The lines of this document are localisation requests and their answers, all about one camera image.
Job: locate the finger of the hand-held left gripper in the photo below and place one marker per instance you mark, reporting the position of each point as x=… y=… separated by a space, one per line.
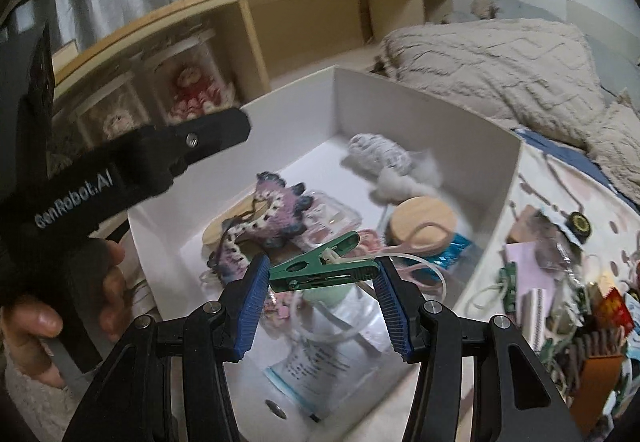
x=210 y=129

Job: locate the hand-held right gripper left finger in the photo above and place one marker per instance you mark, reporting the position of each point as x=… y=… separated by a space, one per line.
x=250 y=312

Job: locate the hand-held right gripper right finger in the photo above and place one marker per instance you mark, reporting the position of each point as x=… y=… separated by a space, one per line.
x=392 y=312

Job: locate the green clothespin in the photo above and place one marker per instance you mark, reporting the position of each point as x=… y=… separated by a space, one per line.
x=509 y=287
x=310 y=269

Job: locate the face mask packet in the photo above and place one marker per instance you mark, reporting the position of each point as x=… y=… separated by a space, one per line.
x=320 y=362

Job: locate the purple crocheted pouch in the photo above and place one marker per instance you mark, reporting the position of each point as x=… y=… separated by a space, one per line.
x=280 y=212

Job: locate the white cardboard box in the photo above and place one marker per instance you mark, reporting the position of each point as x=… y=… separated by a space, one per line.
x=400 y=106

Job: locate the person's left forearm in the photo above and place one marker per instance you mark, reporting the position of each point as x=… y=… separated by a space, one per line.
x=30 y=412

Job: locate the person's left hand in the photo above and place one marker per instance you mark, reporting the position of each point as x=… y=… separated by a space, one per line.
x=30 y=327

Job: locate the pink beads bag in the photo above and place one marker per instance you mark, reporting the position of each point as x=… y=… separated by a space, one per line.
x=279 y=308

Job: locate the red doll display case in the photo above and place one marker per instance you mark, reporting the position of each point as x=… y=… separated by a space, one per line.
x=195 y=86

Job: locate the pink scissors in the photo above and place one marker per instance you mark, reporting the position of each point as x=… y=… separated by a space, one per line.
x=400 y=249

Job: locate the mint green cup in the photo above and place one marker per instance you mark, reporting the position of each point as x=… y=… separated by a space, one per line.
x=325 y=297

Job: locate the white zip tie loop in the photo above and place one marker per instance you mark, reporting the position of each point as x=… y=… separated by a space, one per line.
x=467 y=302

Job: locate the wooden oval case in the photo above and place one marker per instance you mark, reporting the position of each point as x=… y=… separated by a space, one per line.
x=217 y=234

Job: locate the shiny blue packet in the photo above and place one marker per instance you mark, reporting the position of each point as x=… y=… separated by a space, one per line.
x=452 y=252

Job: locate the white doll display case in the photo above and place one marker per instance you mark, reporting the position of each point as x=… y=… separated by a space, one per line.
x=115 y=121

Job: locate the round wooden lid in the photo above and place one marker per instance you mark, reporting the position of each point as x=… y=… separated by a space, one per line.
x=425 y=217

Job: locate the clear plastic case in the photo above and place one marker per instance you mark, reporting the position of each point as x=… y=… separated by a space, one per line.
x=332 y=214

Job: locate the white yarn ball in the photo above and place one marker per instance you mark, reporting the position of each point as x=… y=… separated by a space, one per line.
x=400 y=184

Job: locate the purple card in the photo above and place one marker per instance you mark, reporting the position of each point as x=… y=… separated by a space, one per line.
x=525 y=267

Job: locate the wooden shelf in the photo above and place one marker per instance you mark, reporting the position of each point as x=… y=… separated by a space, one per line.
x=300 y=21

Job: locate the white matchbox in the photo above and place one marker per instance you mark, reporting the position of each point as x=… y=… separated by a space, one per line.
x=537 y=322

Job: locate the small wooden block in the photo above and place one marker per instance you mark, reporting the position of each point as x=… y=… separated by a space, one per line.
x=520 y=227

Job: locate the white mesh ball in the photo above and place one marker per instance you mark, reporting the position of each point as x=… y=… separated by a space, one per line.
x=375 y=154

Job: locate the clear plastic bag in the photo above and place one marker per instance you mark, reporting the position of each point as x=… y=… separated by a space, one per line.
x=550 y=247

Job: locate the printed blanket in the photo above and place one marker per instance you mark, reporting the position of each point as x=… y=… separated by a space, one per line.
x=550 y=192

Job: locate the black tape roll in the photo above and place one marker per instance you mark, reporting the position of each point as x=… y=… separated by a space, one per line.
x=570 y=222

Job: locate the brown leather case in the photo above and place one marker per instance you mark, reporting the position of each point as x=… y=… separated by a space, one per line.
x=597 y=387

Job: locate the red snack packet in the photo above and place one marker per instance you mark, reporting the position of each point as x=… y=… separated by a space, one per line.
x=612 y=309

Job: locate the blue bed sheet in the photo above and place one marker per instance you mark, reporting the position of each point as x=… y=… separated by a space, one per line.
x=565 y=149

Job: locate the beige knitted blanket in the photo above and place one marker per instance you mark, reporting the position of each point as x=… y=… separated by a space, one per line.
x=500 y=71

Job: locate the beige knit pillow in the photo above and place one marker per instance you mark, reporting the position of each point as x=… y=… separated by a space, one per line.
x=620 y=141

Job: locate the beige plush toy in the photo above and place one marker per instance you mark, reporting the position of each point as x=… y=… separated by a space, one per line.
x=482 y=7

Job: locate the grey headboard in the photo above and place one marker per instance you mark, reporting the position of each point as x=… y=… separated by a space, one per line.
x=600 y=24

